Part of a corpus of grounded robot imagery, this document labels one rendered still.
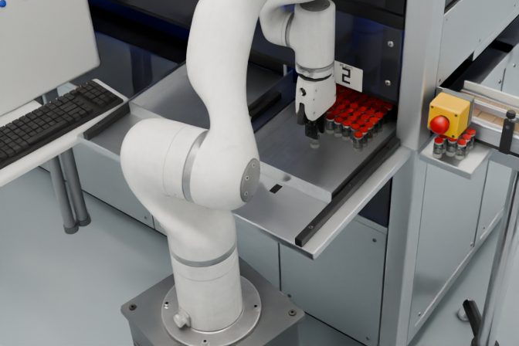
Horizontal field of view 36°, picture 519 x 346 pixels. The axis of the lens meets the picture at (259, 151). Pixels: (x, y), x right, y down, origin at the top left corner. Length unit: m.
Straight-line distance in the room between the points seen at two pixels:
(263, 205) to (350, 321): 0.80
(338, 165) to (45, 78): 0.89
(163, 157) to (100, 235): 1.76
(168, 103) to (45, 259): 1.10
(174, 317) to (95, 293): 1.31
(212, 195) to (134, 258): 1.67
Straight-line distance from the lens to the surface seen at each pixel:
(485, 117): 1.90
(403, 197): 1.96
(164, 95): 2.06
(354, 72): 1.83
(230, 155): 1.20
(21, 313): 2.81
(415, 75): 1.74
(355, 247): 2.18
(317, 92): 1.71
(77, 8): 2.25
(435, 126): 1.74
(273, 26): 1.67
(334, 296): 2.38
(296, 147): 1.85
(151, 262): 2.84
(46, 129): 2.11
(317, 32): 1.63
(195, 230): 1.33
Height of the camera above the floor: 2.04
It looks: 39 degrees down
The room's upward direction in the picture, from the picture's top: 3 degrees counter-clockwise
